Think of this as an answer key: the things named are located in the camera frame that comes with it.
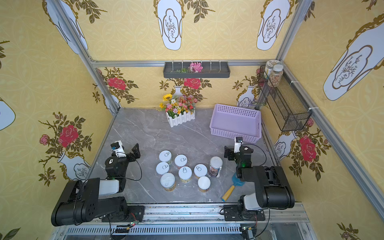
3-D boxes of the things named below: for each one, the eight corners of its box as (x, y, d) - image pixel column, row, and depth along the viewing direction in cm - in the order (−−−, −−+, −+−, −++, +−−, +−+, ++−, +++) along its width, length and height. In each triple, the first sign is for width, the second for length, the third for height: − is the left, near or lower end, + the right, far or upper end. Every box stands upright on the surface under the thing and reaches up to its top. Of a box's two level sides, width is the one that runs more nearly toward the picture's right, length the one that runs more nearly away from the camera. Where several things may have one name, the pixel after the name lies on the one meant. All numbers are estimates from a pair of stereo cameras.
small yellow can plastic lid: (197, 191, 82) (198, 187, 77) (197, 180, 86) (197, 175, 81) (210, 191, 82) (211, 187, 77) (209, 180, 86) (210, 175, 81)
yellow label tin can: (178, 183, 86) (177, 179, 81) (179, 170, 90) (178, 166, 86) (192, 183, 86) (191, 179, 81) (192, 170, 90) (192, 166, 86)
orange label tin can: (196, 181, 86) (196, 177, 81) (192, 170, 90) (192, 166, 85) (208, 176, 88) (209, 172, 83) (203, 166, 92) (204, 161, 87)
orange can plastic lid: (162, 190, 83) (159, 185, 76) (163, 177, 87) (161, 172, 81) (175, 190, 83) (173, 185, 76) (176, 177, 87) (175, 172, 81)
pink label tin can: (174, 169, 90) (173, 166, 86) (175, 158, 95) (174, 154, 91) (187, 169, 90) (187, 166, 86) (187, 158, 95) (187, 154, 91)
